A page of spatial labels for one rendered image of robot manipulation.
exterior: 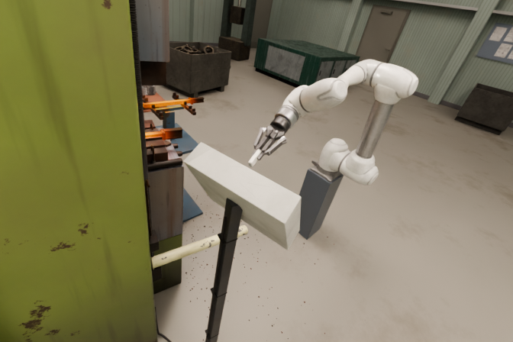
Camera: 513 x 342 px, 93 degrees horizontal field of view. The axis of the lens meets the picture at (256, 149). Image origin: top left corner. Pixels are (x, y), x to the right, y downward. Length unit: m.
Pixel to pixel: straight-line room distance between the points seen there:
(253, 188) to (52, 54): 0.49
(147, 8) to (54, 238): 0.67
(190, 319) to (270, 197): 1.22
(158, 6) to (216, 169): 0.51
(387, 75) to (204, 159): 1.03
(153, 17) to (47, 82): 0.38
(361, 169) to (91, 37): 1.47
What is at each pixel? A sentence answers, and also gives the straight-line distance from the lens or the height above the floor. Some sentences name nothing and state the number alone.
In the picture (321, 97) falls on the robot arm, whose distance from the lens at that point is 0.94.
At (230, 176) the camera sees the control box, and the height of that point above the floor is 1.18.
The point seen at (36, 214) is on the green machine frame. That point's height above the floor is 1.07.
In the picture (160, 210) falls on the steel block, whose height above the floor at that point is 0.68.
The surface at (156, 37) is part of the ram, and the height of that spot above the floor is 1.44.
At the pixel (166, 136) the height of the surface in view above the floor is 0.99.
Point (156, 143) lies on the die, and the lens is 1.14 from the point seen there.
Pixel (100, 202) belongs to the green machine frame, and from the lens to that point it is 0.78.
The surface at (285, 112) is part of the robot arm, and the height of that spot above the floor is 1.22.
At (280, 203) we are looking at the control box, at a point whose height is 1.18.
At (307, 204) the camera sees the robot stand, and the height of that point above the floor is 0.32.
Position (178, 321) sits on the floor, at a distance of 1.72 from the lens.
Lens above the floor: 1.58
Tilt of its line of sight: 31 degrees down
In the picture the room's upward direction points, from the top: 11 degrees clockwise
